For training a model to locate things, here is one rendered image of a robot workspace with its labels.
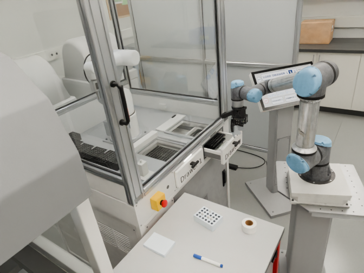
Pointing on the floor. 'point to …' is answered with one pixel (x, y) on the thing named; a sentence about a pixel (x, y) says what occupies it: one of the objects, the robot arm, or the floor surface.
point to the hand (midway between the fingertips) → (234, 134)
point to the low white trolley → (207, 243)
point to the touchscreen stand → (280, 138)
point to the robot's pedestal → (305, 242)
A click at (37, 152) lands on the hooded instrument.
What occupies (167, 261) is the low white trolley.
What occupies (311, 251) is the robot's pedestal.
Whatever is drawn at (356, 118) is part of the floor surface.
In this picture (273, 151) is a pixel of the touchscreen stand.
